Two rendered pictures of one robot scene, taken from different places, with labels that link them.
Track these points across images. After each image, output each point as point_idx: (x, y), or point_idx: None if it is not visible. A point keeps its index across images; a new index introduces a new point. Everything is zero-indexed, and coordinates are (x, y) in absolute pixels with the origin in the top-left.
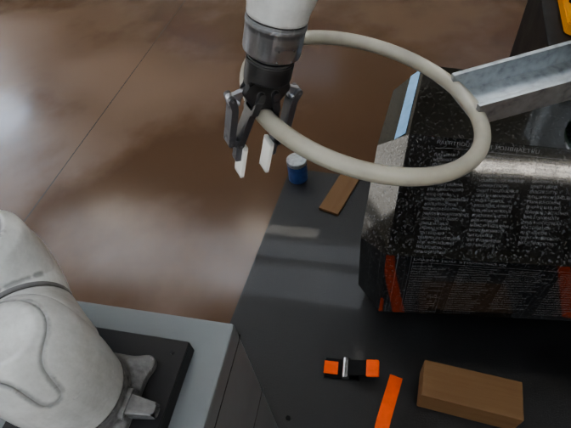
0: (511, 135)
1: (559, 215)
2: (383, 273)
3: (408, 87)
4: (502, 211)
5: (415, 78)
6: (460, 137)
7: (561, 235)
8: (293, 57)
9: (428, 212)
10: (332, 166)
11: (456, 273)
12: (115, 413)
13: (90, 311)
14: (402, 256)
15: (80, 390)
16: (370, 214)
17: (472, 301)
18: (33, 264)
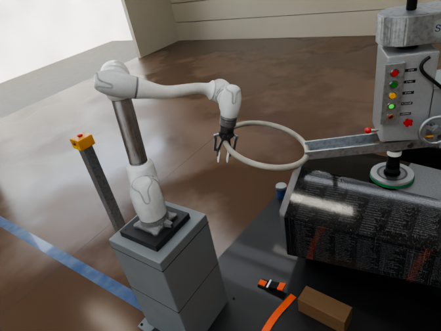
0: (343, 173)
1: (357, 209)
2: (285, 228)
3: None
4: (333, 205)
5: None
6: (321, 170)
7: (357, 219)
8: (231, 126)
9: (304, 201)
10: (237, 158)
11: (314, 232)
12: (161, 221)
13: None
14: (290, 218)
15: (154, 203)
16: (283, 200)
17: (326, 253)
18: (152, 173)
